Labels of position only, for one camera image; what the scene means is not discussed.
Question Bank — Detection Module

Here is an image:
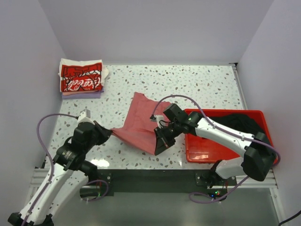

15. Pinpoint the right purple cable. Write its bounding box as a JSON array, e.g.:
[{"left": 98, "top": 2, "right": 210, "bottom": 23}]
[{"left": 150, "top": 94, "right": 282, "bottom": 203}]

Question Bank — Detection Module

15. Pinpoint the aluminium frame rail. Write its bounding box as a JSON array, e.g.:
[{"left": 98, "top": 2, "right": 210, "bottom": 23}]
[{"left": 30, "top": 169, "right": 278, "bottom": 188}]

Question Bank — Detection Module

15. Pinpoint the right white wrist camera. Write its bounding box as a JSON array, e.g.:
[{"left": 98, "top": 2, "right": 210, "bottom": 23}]
[{"left": 150, "top": 114, "right": 164, "bottom": 122}]

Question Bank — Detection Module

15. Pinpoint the red plastic tray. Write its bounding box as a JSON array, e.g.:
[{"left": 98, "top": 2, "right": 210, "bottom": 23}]
[{"left": 185, "top": 109, "right": 273, "bottom": 163}]

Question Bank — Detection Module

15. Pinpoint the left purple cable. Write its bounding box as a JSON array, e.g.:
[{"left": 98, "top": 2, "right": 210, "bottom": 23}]
[{"left": 21, "top": 113, "right": 110, "bottom": 226}]

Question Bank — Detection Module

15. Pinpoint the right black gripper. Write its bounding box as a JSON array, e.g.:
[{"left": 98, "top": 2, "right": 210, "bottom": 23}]
[{"left": 154, "top": 121, "right": 182, "bottom": 156}]

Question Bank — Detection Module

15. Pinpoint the folded red print white shirt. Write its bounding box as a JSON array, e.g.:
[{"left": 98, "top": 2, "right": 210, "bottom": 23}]
[{"left": 58, "top": 58, "right": 109, "bottom": 92}]

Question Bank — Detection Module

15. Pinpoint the pink t shirt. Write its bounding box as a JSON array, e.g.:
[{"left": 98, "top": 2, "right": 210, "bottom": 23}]
[{"left": 112, "top": 92, "right": 159, "bottom": 155}]

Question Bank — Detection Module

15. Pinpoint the black t shirt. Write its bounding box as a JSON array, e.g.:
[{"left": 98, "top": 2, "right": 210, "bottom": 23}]
[{"left": 210, "top": 113, "right": 265, "bottom": 135}]

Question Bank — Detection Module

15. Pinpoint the purple cable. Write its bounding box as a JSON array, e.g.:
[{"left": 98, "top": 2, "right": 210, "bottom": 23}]
[
  {"left": 21, "top": 113, "right": 110, "bottom": 226},
  {"left": 150, "top": 94, "right": 282, "bottom": 203}
]

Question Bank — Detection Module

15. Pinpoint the black power cable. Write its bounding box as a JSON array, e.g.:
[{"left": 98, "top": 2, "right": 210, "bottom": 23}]
[{"left": 278, "top": 210, "right": 301, "bottom": 226}]

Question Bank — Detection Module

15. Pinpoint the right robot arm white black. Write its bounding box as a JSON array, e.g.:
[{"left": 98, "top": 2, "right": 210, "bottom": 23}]
[{"left": 150, "top": 104, "right": 279, "bottom": 185}]

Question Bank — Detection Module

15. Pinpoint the folded lavender shirt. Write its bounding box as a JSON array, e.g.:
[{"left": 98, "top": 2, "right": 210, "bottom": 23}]
[{"left": 62, "top": 89, "right": 104, "bottom": 99}]

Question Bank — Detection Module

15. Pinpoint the folded light pink shirt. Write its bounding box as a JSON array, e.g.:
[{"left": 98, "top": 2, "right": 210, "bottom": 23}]
[{"left": 62, "top": 91, "right": 84, "bottom": 96}]

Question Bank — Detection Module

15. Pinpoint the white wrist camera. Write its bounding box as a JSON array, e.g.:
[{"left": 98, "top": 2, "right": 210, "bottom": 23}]
[
  {"left": 77, "top": 109, "right": 93, "bottom": 124},
  {"left": 150, "top": 114, "right": 164, "bottom": 122}
]

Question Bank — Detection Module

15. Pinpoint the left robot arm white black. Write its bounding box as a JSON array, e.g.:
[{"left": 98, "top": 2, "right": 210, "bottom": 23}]
[{"left": 8, "top": 121, "right": 112, "bottom": 226}]

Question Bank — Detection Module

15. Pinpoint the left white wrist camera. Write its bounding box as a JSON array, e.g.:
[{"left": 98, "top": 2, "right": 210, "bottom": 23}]
[{"left": 77, "top": 109, "right": 93, "bottom": 124}]

